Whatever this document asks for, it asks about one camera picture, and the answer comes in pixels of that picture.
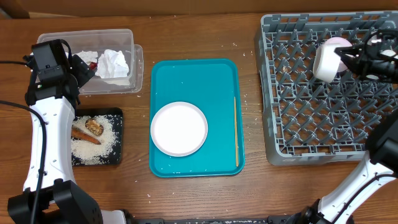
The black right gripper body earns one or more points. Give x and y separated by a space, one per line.
380 65

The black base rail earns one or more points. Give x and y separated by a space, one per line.
276 219

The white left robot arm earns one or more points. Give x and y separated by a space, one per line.
50 193

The white rice pile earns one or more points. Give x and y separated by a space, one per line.
93 149

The white napkin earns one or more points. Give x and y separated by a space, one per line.
112 64
88 56

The wooden chopstick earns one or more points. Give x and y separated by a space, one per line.
236 133

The pink bowl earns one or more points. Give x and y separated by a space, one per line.
331 56

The cream bowl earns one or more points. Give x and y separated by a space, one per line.
327 63

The clear plastic bin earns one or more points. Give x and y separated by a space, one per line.
99 41

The brown crumbly food scrap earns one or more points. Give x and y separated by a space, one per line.
94 127

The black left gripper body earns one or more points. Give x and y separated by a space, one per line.
81 71

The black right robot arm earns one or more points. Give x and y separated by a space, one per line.
377 168

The teal serving tray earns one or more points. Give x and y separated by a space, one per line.
210 85

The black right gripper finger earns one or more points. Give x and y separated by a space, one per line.
354 63
352 51

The large white plate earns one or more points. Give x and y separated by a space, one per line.
179 129

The black tray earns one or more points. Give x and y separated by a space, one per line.
118 155

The orange carrot piece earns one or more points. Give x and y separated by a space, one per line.
78 134

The grey dish rack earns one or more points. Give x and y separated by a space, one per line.
308 121

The red snack wrapper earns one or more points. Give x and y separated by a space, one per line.
93 65

